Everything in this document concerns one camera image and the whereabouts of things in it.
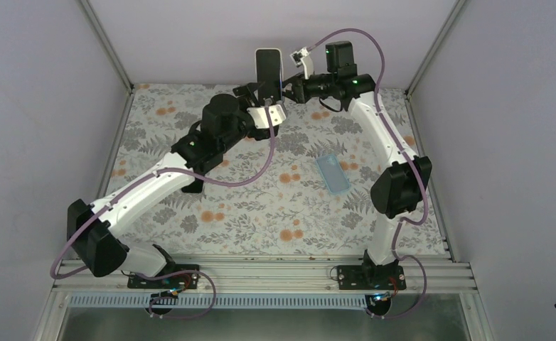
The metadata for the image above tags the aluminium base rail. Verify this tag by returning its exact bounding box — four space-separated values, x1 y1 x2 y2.
54 254 477 295

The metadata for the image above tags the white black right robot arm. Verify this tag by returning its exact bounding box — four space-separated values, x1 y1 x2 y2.
284 41 432 289

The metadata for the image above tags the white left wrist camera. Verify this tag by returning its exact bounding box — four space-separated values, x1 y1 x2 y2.
247 103 287 129

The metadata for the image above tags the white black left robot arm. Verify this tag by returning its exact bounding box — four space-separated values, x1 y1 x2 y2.
68 83 286 288

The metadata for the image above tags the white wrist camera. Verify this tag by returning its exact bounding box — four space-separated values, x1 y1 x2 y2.
247 103 287 129
289 47 314 80

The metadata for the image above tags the beige clear phone case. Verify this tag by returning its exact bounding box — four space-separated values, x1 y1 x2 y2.
254 47 284 102

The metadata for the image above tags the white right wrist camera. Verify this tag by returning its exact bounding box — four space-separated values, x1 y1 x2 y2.
289 47 314 80

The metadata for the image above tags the aluminium frame post left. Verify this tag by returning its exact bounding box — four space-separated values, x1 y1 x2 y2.
77 0 134 93

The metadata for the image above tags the aluminium frame post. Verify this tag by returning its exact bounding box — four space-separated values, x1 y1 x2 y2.
77 0 134 93
405 0 467 99

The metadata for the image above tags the aluminium frame post right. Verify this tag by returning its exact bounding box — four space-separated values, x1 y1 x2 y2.
405 0 467 99

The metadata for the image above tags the white slotted cable duct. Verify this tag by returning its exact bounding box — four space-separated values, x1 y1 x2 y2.
68 293 367 310

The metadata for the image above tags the floral patterned table mat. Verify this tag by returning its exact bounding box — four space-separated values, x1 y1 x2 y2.
107 84 446 256

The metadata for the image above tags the light blue phone case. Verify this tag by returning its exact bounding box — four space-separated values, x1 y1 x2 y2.
316 154 351 195

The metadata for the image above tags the black phone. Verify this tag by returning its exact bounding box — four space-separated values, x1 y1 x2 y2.
181 179 204 194

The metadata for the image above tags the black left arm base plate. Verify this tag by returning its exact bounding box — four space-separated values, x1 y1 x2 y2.
127 273 199 291

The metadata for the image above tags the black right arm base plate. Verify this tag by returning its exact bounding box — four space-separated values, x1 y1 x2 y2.
336 263 407 291

